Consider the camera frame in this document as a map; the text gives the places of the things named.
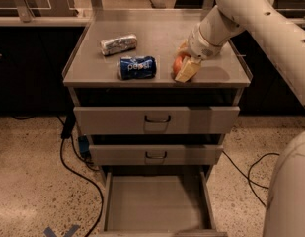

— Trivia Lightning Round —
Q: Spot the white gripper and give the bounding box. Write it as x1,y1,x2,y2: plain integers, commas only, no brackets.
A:
175,24,222,83

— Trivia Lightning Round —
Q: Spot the red apple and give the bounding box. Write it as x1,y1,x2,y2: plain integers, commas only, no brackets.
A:
172,53,186,75

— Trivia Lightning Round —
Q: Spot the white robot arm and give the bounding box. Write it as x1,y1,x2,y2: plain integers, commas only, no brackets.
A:
173,0,305,237

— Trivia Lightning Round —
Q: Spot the grey drawer cabinet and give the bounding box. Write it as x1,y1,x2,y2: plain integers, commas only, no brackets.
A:
61,8,254,237

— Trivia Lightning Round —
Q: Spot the middle drawer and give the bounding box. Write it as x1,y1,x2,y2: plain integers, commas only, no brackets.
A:
89,145,223,166

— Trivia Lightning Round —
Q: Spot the top drawer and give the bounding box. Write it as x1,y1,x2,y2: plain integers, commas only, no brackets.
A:
74,107,240,135

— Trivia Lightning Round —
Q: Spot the dark background counter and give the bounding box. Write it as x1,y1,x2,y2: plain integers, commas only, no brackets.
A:
0,25,305,116

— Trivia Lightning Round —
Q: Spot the open bottom drawer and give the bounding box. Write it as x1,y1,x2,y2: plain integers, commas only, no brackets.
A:
100,171,228,237

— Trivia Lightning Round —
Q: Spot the blue pepsi can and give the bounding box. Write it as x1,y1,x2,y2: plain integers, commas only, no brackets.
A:
118,56,157,80

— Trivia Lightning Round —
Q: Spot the blue power adapter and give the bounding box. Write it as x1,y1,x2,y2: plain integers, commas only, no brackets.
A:
78,136,90,158

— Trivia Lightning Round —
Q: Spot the black cable right floor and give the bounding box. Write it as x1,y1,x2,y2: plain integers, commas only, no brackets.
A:
222,150,280,209

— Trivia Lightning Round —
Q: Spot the black cable floor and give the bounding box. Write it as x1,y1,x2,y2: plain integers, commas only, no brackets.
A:
222,150,280,209
56,115,105,237

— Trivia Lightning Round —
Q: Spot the black cable left floor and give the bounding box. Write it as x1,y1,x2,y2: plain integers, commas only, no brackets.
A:
56,115,105,237

